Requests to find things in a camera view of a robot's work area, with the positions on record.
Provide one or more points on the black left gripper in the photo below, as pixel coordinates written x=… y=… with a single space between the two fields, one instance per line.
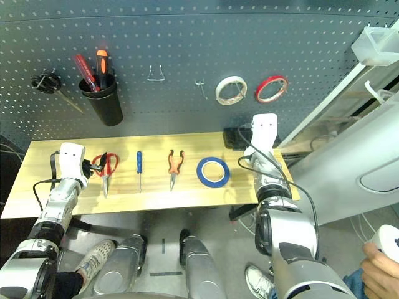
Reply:
x=87 y=169

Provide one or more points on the orange black pliers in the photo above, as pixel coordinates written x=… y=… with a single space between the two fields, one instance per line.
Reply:
x=174 y=168

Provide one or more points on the blue tape roll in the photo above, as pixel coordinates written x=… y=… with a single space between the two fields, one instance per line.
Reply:
x=215 y=185

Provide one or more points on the white handheld device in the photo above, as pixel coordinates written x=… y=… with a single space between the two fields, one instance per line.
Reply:
x=386 y=240

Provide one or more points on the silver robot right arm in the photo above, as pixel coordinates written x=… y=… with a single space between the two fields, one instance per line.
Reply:
x=290 y=236

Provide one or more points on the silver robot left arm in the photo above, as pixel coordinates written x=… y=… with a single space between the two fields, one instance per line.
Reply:
x=59 y=199

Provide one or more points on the dark grey pegboard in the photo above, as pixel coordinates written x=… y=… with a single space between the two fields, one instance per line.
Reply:
x=187 y=46

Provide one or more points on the bystander hand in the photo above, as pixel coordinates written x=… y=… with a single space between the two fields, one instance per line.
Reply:
x=380 y=277

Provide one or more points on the black cup holder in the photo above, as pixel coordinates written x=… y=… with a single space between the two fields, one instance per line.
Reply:
x=104 y=109

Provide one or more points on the beige mesh shoe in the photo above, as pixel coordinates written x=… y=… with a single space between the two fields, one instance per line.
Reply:
x=96 y=255

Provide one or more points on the orange black screwdriver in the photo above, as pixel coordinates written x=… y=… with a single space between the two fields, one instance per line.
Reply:
x=102 y=65

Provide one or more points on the silver robot left leg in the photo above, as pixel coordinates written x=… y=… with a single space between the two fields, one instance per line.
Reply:
x=120 y=268

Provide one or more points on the silver robot leg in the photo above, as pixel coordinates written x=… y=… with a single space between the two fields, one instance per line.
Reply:
x=202 y=268
x=120 y=268

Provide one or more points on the dark trouser leg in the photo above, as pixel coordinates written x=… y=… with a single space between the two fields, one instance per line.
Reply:
x=68 y=285

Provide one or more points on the small metal peg hook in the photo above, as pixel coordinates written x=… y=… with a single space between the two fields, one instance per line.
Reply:
x=201 y=82

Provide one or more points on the black tool case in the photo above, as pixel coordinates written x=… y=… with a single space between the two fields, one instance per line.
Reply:
x=232 y=138

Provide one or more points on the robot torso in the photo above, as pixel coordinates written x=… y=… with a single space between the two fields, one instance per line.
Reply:
x=140 y=296

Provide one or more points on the silver robot right leg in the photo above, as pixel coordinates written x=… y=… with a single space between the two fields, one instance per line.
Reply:
x=202 y=268

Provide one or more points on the white tape roll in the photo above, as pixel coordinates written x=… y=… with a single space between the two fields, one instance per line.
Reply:
x=230 y=78

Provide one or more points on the red tape roll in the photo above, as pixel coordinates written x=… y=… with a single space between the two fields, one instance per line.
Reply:
x=257 y=92

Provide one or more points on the white sneaker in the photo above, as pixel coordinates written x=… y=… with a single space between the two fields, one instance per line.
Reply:
x=258 y=283

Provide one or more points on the white shelving unit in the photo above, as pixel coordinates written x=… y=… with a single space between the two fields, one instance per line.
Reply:
x=327 y=101

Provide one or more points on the large white machine housing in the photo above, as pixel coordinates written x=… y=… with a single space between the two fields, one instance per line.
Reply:
x=336 y=174

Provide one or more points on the white plastic hook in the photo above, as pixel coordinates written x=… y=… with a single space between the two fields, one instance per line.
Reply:
x=372 y=92

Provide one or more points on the blue jeans leg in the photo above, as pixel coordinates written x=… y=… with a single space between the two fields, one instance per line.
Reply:
x=355 y=286

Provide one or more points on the translucent plastic bin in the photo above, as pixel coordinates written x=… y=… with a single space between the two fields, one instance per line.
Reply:
x=374 y=46

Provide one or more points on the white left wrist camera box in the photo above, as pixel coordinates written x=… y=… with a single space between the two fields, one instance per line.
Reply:
x=71 y=159

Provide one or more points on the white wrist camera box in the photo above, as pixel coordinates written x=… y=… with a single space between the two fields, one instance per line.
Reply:
x=71 y=159
x=265 y=130

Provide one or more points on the black table bracket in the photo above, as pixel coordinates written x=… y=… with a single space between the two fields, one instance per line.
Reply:
x=81 y=225
x=243 y=213

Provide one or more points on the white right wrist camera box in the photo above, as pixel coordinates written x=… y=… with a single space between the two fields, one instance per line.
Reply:
x=265 y=130

